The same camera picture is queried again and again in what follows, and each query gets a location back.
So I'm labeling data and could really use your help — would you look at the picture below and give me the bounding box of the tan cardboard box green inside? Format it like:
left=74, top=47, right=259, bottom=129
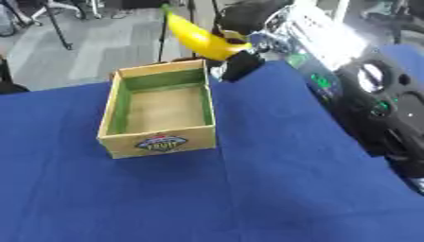
left=96, top=59, right=219, bottom=160

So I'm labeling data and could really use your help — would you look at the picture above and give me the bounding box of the white office chair base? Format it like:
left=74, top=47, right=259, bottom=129
left=29, top=0, right=106, bottom=21

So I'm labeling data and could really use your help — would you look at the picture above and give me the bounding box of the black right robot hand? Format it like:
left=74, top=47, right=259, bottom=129
left=205, top=27, right=267, bottom=84

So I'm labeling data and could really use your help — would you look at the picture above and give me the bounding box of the yellow toy banana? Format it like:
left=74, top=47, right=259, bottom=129
left=159, top=3, right=254, bottom=61

